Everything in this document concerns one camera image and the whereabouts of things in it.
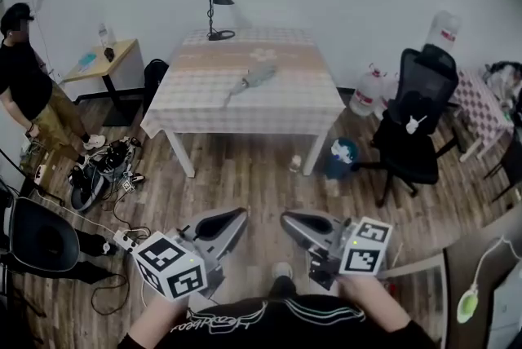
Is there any black office chair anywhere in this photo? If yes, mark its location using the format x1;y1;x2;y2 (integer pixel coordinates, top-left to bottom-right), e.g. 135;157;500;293
351;43;461;209

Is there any person's black shirt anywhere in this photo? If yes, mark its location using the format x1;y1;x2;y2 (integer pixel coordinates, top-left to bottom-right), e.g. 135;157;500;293
117;293;438;349

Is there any checked tablecloth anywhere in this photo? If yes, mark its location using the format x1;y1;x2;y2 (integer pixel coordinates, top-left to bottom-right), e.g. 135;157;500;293
139;27;347;139

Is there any person's right forearm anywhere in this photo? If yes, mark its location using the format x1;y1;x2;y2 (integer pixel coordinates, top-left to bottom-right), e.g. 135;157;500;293
337;275;411;335

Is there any cardboard box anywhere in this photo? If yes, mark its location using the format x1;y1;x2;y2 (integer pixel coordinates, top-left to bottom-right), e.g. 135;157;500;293
19;150;79;198

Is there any green and white desk light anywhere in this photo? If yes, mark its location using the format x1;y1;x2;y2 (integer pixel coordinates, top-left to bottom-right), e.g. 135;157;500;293
456;234;522;325

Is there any black floor cable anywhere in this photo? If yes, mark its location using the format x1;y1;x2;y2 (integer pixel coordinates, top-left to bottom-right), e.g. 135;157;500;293
90;272;131;316

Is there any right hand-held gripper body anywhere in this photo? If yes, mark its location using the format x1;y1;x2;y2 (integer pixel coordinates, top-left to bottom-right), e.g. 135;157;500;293
308;216;394;292

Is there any blue trash bin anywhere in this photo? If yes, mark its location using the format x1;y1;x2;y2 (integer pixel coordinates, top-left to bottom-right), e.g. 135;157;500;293
323;136;361;181

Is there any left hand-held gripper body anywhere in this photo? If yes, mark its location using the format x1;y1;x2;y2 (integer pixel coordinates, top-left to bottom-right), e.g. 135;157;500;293
132;224;225;302

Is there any pink checked table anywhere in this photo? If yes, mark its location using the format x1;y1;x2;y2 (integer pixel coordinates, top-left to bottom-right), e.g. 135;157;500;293
449;67;515;164

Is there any large water jug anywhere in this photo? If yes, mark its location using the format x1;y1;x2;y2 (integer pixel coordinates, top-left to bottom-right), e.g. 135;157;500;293
374;71;401;121
348;63;387;118

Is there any black shell chair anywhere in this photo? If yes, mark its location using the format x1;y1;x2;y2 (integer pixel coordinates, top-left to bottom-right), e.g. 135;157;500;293
0;195;82;276

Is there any person's leg and shoe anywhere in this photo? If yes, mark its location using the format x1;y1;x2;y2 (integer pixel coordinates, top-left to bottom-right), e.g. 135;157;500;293
268;262;298;300

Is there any black backpack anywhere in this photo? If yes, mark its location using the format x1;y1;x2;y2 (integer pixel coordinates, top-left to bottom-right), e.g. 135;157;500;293
143;58;170;117

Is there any pile of clothes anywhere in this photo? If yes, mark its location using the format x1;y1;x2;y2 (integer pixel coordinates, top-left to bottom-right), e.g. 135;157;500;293
482;60;522;106

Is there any black bag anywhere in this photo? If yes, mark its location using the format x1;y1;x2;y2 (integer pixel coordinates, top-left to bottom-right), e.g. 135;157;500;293
74;230;120;284

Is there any person's left forearm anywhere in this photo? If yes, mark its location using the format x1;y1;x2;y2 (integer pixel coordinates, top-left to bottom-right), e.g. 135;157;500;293
129;292;193;349

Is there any water dispenser with jug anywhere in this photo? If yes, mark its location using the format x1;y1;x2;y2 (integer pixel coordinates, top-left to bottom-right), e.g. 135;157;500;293
425;9;462;55

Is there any small wooden side table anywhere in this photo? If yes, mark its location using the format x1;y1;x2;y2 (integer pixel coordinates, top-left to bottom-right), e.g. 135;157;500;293
62;38;143;127

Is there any grey umbrella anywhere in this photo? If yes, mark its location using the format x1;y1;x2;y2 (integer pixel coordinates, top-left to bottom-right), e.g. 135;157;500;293
222;62;279;109

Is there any black frame chair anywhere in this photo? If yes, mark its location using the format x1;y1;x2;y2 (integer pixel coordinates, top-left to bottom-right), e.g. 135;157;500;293
483;130;522;205

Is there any teal packet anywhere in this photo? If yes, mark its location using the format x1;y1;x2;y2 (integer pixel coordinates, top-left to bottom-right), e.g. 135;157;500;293
77;51;99;73

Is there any pile of equipment and cables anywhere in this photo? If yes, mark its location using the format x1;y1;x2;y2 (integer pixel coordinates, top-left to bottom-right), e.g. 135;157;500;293
66;136;147;214

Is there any white power strip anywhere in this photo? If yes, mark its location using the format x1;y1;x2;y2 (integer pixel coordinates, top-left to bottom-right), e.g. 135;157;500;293
113;229;140;254

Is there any dark desk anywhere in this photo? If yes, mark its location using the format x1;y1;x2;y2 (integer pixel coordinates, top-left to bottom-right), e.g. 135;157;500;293
441;203;522;349

